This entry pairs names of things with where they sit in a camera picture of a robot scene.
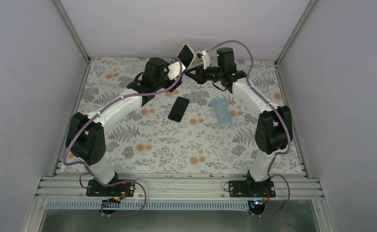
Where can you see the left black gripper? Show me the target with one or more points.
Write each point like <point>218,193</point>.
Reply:
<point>178,82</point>

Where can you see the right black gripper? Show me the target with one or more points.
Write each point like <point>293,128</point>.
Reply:
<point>199,78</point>

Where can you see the black smartphone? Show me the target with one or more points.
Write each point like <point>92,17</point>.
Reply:
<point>178,109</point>

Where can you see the light blue phone case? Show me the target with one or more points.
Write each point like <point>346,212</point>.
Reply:
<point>221,111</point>

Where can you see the black phone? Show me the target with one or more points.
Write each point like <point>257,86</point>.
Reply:
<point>186,55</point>

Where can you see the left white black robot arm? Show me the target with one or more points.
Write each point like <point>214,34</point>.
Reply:
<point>85,142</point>

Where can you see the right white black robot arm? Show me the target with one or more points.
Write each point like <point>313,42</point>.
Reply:
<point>273,134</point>

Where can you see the floral patterned table mat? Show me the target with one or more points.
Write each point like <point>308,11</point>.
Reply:
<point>146,141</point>

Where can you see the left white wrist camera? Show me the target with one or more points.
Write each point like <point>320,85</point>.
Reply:
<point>175,69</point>

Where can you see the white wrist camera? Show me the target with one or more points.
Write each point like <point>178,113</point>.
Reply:
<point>175,69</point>
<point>204,57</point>

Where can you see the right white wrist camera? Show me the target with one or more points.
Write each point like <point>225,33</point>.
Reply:
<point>204,57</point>

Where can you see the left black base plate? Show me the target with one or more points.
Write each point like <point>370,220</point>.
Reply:
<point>94,189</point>

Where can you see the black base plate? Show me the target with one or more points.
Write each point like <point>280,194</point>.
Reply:
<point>94,189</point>
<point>252,189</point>

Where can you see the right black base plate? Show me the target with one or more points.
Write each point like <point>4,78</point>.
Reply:
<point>252,189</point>

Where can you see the aluminium extrusion rail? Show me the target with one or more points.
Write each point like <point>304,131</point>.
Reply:
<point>196,187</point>

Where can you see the slotted grey cable duct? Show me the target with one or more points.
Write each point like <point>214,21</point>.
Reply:
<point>85,204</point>

